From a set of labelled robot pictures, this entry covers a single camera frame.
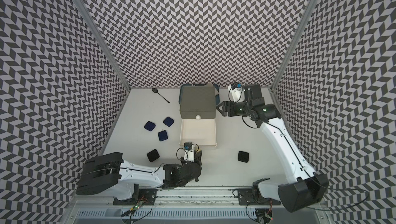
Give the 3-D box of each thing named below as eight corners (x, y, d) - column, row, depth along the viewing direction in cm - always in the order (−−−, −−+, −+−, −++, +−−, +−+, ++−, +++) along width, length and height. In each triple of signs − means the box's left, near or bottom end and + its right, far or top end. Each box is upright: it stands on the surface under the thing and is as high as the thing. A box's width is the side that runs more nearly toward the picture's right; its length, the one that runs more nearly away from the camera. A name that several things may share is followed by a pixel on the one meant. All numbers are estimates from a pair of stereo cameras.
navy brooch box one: (145, 128, 100) (143, 126, 97) (150, 122, 102) (148, 120, 100) (151, 131, 98) (149, 129, 96) (156, 125, 101) (154, 123, 99)
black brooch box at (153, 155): (150, 162, 85) (149, 161, 84) (147, 154, 88) (146, 153, 87) (160, 156, 87) (159, 155, 86) (156, 149, 90) (155, 148, 89)
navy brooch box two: (162, 123, 102) (162, 121, 100) (168, 117, 105) (167, 115, 103) (169, 127, 100) (168, 125, 98) (174, 121, 103) (174, 119, 101)
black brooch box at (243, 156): (237, 160, 87) (238, 159, 85) (238, 151, 90) (238, 150, 89) (248, 162, 86) (248, 161, 85) (248, 153, 90) (248, 152, 88)
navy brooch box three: (160, 141, 93) (159, 140, 92) (158, 134, 97) (157, 132, 95) (168, 138, 95) (167, 136, 93) (166, 131, 98) (165, 129, 96)
